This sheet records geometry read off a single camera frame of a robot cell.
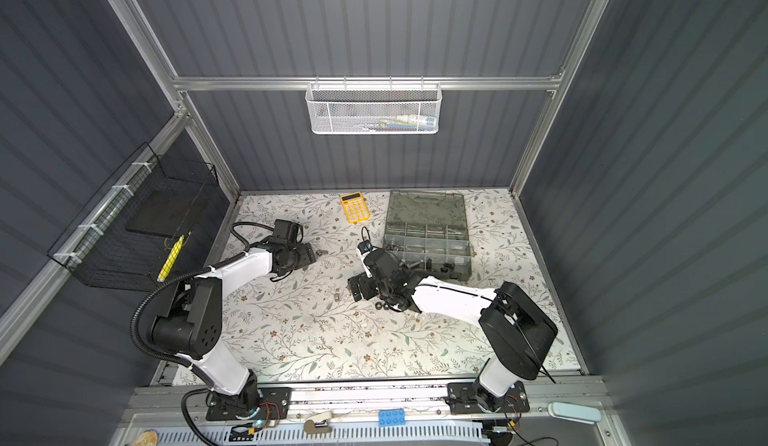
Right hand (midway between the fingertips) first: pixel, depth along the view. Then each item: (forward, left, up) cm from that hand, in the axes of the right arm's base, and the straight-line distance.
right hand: (365, 278), depth 86 cm
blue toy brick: (-33, -8, -8) cm, 35 cm away
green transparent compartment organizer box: (+23, -21, -8) cm, 33 cm away
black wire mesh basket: (-1, +57, +21) cm, 60 cm away
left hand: (+10, +21, -4) cm, 24 cm away
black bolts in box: (+9, -26, -10) cm, 29 cm away
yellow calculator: (+35, +7, -8) cm, 36 cm away
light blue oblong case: (-32, -51, -6) cm, 60 cm away
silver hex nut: (-2, +9, -8) cm, 13 cm away
